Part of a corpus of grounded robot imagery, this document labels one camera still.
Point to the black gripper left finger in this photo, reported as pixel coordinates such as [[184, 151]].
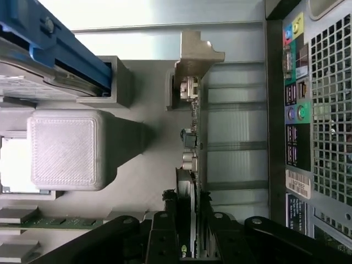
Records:
[[162, 236]]

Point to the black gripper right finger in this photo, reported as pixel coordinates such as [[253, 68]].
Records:
[[228, 239]]

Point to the white barcode label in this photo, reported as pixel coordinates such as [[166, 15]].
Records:
[[298, 183]]

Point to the green RAM stick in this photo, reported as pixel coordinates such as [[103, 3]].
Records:
[[55, 222]]

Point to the grey printed parts rack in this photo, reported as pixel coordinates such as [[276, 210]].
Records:
[[63, 148]]

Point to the desktop computer case rear panel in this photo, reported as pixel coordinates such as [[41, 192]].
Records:
[[330, 137]]

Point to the silver CPU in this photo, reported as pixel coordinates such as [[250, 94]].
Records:
[[16, 165]]

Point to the hard disk with blue caddy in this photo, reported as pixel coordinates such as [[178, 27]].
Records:
[[79, 55]]

